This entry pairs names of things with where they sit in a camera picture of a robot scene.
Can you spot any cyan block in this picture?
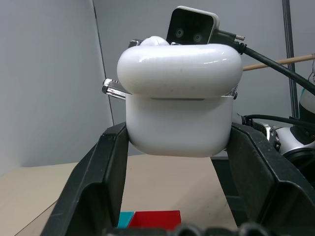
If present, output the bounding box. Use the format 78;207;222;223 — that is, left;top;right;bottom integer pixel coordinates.
117;211;135;229

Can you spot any wooden stick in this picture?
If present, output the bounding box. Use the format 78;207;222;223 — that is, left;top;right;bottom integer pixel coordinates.
242;53;315;72

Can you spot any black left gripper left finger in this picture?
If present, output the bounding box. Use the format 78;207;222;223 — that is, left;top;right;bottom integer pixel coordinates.
40;122;129;236

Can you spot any red block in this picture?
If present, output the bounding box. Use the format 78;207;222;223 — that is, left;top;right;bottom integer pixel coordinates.
128;210;182;231

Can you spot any white and teal robot body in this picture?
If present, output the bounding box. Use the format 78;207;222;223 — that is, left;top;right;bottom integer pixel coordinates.
298;88;315;121

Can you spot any grey metal pole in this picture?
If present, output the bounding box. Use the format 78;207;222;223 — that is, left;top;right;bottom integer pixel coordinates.
282;0;298;118

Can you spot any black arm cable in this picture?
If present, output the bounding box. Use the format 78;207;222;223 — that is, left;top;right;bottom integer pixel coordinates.
240;114;315;129

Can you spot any white earbud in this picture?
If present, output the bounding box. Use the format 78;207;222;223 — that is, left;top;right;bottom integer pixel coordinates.
139;35;171;47

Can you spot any white earbud charging case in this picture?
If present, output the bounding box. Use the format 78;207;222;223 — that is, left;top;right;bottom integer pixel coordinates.
116;43;244;158

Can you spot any black camera cable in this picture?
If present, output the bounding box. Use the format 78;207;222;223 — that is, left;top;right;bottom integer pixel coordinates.
209;29;315;95

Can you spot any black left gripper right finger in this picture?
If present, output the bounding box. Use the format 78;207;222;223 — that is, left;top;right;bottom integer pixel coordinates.
225;122;315;236

